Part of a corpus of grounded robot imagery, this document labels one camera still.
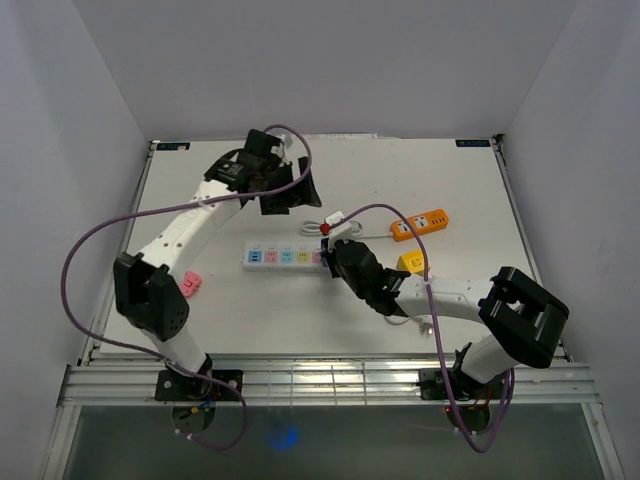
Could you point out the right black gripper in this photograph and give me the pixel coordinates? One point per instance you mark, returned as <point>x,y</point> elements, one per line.
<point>332,249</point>

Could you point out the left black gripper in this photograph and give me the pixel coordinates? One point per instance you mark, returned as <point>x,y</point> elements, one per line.
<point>305,194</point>

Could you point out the yellow cube socket adapter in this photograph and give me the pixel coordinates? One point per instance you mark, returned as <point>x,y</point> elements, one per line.
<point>413,262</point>

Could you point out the blue cube socket adapter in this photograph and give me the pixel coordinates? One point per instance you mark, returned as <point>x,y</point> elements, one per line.
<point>326,253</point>

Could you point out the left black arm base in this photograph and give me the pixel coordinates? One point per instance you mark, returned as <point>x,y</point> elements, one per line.
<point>174,387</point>

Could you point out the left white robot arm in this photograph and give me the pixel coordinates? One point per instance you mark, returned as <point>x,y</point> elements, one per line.
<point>147,283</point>

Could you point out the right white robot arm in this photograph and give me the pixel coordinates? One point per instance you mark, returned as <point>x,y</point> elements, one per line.
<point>524,320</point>

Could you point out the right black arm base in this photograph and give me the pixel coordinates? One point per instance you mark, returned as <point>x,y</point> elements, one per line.
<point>431,385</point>

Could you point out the pink plug adapter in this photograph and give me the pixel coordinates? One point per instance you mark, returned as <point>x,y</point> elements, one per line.
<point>190,284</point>

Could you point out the white multicolour power strip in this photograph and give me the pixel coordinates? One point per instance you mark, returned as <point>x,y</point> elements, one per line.
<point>287,255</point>

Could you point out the orange power strip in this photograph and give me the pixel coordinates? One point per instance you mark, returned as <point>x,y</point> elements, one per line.
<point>424,223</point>

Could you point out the left blue corner label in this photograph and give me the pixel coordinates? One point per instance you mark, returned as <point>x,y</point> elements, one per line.
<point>172,146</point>

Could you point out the blue corner label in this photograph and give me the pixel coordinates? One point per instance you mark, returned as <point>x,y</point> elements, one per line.
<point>172,146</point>
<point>473,143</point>

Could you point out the right blue corner label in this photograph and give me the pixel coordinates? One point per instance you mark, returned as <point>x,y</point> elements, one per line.
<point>473,143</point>

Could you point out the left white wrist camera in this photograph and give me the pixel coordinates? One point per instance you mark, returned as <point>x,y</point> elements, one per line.
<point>283,143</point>

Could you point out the aluminium rail frame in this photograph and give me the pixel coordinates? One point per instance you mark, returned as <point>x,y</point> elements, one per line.
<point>316,382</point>

